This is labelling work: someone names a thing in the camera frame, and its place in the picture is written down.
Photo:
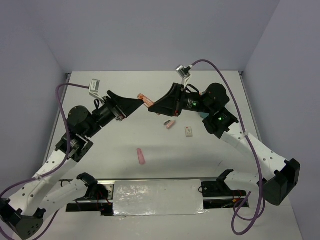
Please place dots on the white eraser with label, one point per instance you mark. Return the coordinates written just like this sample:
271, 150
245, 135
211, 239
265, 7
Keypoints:
188, 131

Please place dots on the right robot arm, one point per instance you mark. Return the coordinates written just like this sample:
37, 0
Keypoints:
276, 177

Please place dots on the teal round organizer container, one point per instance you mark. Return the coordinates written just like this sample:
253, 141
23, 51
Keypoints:
203, 115

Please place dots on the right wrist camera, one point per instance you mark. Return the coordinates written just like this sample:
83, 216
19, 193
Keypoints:
184, 73

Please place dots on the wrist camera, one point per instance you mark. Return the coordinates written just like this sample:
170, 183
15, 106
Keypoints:
94, 89
184, 73

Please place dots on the orange transparent highlighter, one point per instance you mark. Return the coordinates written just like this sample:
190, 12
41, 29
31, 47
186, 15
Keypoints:
146, 101

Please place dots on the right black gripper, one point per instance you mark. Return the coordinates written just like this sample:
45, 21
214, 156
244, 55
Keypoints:
164, 105

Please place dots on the silver foil sheet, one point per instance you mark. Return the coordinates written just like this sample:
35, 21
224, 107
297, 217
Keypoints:
157, 198

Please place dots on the pink white correction tape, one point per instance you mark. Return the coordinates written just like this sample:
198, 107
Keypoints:
169, 124

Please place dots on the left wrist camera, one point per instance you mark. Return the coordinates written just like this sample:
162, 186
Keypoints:
94, 89

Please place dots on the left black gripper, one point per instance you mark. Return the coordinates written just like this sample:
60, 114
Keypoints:
125, 107

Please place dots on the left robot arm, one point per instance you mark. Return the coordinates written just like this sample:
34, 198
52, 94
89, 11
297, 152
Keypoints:
26, 210

